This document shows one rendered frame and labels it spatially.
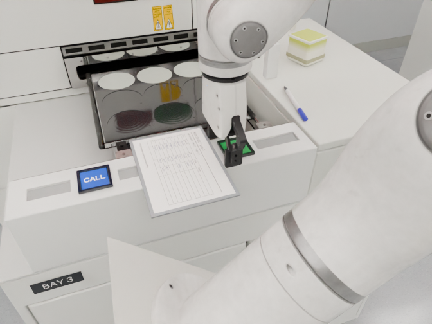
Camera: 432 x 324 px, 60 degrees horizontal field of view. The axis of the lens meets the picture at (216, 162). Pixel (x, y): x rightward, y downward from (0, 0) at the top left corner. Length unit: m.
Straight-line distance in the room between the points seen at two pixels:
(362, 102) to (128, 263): 0.62
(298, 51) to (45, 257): 0.75
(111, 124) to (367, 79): 0.63
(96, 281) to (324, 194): 0.53
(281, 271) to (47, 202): 0.40
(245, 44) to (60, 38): 0.77
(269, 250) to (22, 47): 0.93
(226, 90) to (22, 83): 0.77
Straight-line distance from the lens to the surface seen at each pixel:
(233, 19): 0.46
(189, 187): 0.62
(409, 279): 1.84
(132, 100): 1.00
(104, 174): 0.67
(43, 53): 1.18
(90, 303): 0.86
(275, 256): 0.40
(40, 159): 1.00
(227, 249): 0.83
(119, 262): 0.49
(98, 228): 0.69
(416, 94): 0.33
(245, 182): 0.70
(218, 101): 0.58
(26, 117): 1.18
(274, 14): 0.47
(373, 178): 0.35
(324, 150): 0.76
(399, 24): 3.87
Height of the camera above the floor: 1.39
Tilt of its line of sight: 40 degrees down
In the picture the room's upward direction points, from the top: straight up
